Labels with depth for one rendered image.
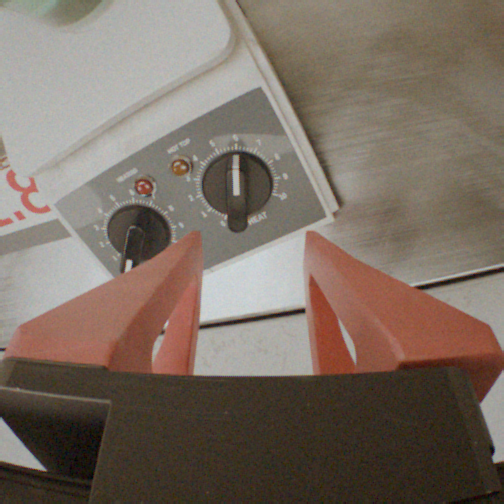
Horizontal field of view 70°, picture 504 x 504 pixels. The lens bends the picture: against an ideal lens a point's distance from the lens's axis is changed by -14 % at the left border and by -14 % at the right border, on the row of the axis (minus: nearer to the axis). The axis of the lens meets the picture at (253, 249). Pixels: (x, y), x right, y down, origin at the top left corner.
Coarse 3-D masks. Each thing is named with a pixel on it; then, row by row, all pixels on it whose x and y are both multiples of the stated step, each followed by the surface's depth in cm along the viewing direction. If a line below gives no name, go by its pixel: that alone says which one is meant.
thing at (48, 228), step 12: (48, 216) 26; (12, 228) 27; (24, 228) 27; (36, 228) 27; (48, 228) 26; (60, 228) 26; (0, 240) 28; (12, 240) 27; (24, 240) 27; (36, 240) 27; (48, 240) 27; (0, 252) 28; (12, 252) 28
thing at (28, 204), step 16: (0, 176) 23; (16, 176) 23; (0, 192) 24; (16, 192) 24; (32, 192) 24; (0, 208) 25; (16, 208) 25; (32, 208) 25; (48, 208) 25; (0, 224) 27
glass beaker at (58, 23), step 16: (0, 0) 11; (16, 0) 11; (32, 0) 11; (48, 0) 12; (64, 0) 12; (80, 0) 13; (96, 0) 14; (16, 16) 13; (32, 16) 13; (48, 16) 13; (64, 16) 13; (80, 16) 14; (96, 16) 15; (64, 32) 15
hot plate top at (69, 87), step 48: (144, 0) 14; (192, 0) 14; (0, 48) 16; (48, 48) 16; (96, 48) 15; (144, 48) 15; (192, 48) 14; (0, 96) 16; (48, 96) 16; (96, 96) 15; (144, 96) 15; (48, 144) 16
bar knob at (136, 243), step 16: (128, 208) 19; (144, 208) 19; (112, 224) 19; (128, 224) 18; (144, 224) 18; (160, 224) 19; (112, 240) 20; (128, 240) 18; (144, 240) 19; (160, 240) 20; (128, 256) 19; (144, 256) 21
